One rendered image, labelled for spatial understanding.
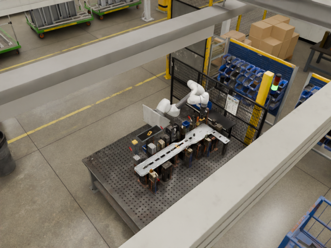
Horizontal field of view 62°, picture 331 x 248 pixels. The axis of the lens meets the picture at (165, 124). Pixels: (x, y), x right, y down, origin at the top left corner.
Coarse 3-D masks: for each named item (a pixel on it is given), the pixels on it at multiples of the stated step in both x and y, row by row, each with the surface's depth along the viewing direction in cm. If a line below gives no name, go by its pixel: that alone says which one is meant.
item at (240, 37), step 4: (228, 32) 672; (232, 32) 673; (236, 32) 674; (240, 32) 674; (220, 36) 655; (224, 36) 655; (228, 36) 655; (232, 36) 656; (236, 36) 657; (240, 36) 657; (244, 36) 666; (216, 40) 642; (220, 40) 639; (240, 40) 661; (244, 40) 676; (248, 40) 711; (224, 44) 631; (248, 44) 702; (216, 60) 692; (220, 60) 693; (216, 64) 676; (220, 64) 676; (216, 76) 692
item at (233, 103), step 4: (228, 96) 413; (232, 96) 406; (228, 100) 416; (232, 100) 409; (236, 100) 403; (228, 104) 420; (232, 104) 413; (236, 104) 407; (228, 108) 424; (232, 108) 417; (236, 108) 410; (232, 112) 420; (236, 112) 414
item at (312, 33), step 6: (294, 24) 882; (300, 24) 867; (306, 24) 854; (300, 30) 875; (306, 30) 861; (312, 30) 848; (318, 30) 835; (324, 30) 823; (300, 36) 885; (306, 36) 870; (312, 36) 856; (318, 36) 843; (312, 42) 867
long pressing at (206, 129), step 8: (200, 128) 419; (208, 128) 419; (192, 136) 406; (200, 136) 406; (176, 144) 393; (184, 144) 393; (160, 152) 381; (176, 152) 382; (152, 160) 370; (160, 160) 370; (136, 168) 359; (152, 168) 360
